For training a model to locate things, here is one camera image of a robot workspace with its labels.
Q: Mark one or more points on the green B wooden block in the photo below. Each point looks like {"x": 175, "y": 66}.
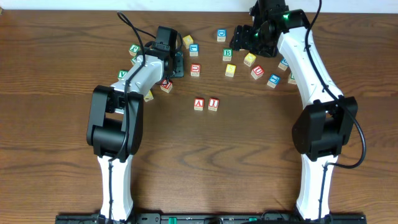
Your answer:
{"x": 227, "y": 55}

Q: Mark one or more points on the blue D wooden block far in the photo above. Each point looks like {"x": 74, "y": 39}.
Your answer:
{"x": 221, "y": 35}

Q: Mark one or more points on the yellow C wooden block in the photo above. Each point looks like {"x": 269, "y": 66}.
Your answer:
{"x": 249, "y": 59}

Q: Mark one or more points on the green V wooden block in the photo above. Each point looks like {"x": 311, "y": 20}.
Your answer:
{"x": 122, "y": 74}

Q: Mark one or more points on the blue S wooden block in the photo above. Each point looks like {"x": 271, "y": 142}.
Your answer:
{"x": 283, "y": 65}

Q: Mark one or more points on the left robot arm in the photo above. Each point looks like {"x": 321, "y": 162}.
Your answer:
{"x": 115, "y": 126}

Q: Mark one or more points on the red U wooden block left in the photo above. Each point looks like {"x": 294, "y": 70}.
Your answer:
{"x": 195, "y": 70}

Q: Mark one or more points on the yellow S wooden block right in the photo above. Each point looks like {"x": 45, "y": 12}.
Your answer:
{"x": 230, "y": 70}

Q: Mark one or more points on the yellow O wooden block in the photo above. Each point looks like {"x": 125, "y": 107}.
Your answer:
{"x": 187, "y": 41}

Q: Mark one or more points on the green J wooden block left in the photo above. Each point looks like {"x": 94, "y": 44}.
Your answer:
{"x": 134, "y": 50}

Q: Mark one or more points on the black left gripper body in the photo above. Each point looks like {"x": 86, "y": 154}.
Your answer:
{"x": 173, "y": 66}

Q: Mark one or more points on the green J wooden block right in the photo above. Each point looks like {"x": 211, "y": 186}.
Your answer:
{"x": 291, "y": 79}

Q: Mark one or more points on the green j wooden block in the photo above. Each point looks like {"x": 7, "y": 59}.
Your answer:
{"x": 291, "y": 79}
{"x": 134, "y": 50}

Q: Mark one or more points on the red U wooden block right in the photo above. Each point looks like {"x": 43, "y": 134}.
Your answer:
{"x": 257, "y": 72}

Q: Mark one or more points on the green 7 wooden block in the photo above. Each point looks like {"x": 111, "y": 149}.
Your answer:
{"x": 133, "y": 60}

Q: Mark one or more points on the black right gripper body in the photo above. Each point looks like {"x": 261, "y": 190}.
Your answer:
{"x": 254, "y": 41}

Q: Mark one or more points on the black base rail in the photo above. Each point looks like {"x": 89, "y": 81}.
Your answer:
{"x": 155, "y": 218}

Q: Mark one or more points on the red E wooden block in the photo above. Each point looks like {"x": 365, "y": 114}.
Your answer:
{"x": 166, "y": 86}

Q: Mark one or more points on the blue L wooden block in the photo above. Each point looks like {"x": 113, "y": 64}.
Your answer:
{"x": 193, "y": 50}

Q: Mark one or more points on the red u wooden block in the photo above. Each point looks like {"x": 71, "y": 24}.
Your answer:
{"x": 257, "y": 72}
{"x": 195, "y": 70}

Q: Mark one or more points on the red A wooden block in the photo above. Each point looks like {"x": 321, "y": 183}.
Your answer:
{"x": 199, "y": 104}

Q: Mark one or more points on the yellow K wooden block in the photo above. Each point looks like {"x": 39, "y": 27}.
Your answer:
{"x": 149, "y": 96}

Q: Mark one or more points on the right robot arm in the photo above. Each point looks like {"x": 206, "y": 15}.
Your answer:
{"x": 325, "y": 124}

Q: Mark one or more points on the red I wooden block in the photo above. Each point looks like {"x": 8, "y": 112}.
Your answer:
{"x": 213, "y": 104}

